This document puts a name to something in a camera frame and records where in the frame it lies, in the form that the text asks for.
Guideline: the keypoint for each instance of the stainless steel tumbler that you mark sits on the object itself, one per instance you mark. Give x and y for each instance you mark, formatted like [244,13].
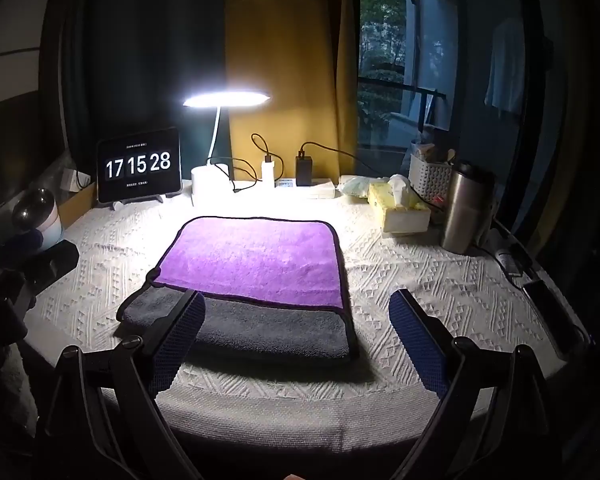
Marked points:
[462,210]

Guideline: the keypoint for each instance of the white textured tablecloth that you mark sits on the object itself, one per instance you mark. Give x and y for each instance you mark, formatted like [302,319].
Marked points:
[430,275]

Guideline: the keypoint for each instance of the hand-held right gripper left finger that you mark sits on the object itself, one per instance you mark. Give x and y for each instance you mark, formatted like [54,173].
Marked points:
[180,340]

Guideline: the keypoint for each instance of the plastic tissue packet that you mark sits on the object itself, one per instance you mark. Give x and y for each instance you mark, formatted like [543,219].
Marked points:
[355,186]

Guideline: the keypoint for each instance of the round white and blue gadget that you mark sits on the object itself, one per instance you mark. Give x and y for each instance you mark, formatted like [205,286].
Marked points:
[42,217]

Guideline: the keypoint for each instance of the cardboard box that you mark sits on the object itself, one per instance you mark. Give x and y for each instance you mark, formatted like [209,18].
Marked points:
[75,205]

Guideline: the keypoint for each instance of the white desk lamp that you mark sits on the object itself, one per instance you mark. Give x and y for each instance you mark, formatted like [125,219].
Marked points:
[210,185]

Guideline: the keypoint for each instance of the white charger plug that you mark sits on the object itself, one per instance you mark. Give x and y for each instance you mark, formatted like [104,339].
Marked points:
[268,172]

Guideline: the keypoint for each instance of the white tablet stand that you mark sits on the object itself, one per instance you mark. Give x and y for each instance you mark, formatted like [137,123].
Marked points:
[120,204]

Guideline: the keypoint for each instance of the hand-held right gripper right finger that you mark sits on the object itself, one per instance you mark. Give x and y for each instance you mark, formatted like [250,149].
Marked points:
[420,345]

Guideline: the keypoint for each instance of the yellow tissue box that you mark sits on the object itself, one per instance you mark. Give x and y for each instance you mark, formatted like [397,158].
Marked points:
[400,212]

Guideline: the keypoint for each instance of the small white box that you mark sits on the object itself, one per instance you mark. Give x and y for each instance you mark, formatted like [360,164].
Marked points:
[72,178]

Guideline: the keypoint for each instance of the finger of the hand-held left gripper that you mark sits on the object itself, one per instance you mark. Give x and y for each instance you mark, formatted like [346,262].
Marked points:
[55,262]

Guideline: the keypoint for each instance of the hanging white shirt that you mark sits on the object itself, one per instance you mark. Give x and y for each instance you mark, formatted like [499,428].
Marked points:
[504,70]

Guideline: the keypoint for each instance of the dark green curtain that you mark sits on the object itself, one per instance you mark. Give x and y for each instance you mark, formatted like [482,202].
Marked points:
[145,35]

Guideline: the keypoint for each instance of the yellow curtain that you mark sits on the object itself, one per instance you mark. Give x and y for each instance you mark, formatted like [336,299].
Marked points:
[290,35]

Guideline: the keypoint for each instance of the white perforated basket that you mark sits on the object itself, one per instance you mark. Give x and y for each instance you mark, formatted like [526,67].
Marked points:
[430,177]

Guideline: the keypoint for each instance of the white power strip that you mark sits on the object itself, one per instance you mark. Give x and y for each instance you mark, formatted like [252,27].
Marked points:
[320,189]

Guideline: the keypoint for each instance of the purple and grey towel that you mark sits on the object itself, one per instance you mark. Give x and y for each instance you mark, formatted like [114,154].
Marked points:
[250,255]

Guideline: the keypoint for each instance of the black phone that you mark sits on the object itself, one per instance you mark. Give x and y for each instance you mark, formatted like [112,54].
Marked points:
[552,315]

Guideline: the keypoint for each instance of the tablet showing clock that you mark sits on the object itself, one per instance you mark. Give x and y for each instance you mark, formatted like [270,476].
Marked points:
[140,162]

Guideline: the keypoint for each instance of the black charger plug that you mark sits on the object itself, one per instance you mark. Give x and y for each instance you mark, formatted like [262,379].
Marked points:
[304,170]

